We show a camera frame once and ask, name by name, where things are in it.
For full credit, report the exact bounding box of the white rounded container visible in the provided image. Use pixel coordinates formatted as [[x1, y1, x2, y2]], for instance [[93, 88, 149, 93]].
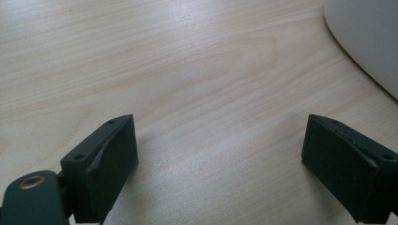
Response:
[[323, 0, 398, 101]]

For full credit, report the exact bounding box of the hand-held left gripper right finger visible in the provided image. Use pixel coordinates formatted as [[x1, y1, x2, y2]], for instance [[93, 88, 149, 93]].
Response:
[[300, 113, 398, 225]]

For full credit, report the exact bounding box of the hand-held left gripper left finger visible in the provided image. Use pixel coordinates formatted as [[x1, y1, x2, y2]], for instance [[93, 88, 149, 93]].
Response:
[[59, 113, 140, 225]]

